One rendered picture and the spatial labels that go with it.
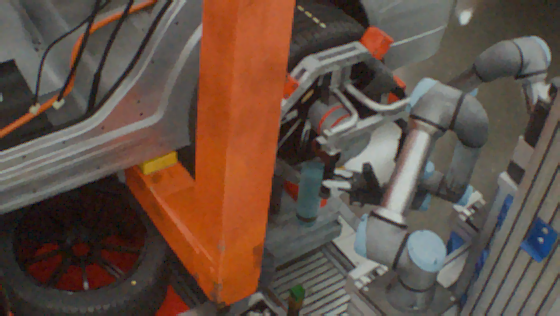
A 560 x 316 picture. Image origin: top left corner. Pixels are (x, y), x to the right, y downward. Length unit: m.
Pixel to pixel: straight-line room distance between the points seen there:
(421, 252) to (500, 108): 2.49
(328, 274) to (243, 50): 1.64
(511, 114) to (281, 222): 1.81
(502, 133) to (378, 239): 2.29
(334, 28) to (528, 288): 1.11
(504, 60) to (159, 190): 1.24
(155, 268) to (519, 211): 1.28
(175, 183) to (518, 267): 1.23
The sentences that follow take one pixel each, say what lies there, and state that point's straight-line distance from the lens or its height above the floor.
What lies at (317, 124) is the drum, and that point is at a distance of 2.66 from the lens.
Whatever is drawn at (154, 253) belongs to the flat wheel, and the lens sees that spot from 2.67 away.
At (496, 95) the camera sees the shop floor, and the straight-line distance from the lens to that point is 4.57.
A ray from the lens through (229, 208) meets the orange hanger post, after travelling 2.14.
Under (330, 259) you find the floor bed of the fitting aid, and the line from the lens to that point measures 3.29.
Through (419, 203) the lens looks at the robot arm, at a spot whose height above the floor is 0.82.
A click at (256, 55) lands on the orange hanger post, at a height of 1.51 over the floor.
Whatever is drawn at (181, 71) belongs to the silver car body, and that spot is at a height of 1.09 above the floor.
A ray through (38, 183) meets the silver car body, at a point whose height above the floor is 0.83.
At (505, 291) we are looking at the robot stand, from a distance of 2.16.
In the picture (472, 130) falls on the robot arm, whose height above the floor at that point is 1.28.
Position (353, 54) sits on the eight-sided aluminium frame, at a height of 1.12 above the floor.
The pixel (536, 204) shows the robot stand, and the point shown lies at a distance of 1.94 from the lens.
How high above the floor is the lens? 2.57
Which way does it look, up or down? 42 degrees down
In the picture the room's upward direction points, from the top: 7 degrees clockwise
